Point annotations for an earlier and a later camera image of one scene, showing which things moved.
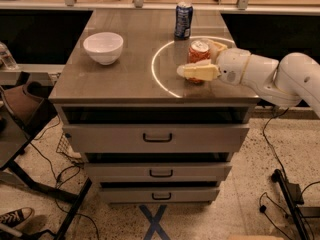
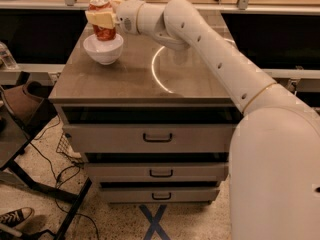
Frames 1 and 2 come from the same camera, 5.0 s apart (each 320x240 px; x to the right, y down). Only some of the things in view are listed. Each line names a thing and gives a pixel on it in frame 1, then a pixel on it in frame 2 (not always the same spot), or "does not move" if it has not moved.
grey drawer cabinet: x=141 y=101 does not move
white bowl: x=104 y=47 does not move
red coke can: x=199 y=51 to x=102 y=33
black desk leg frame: x=76 y=199 does not move
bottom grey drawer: x=159 y=195 does not move
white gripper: x=232 y=65 to x=126 y=15
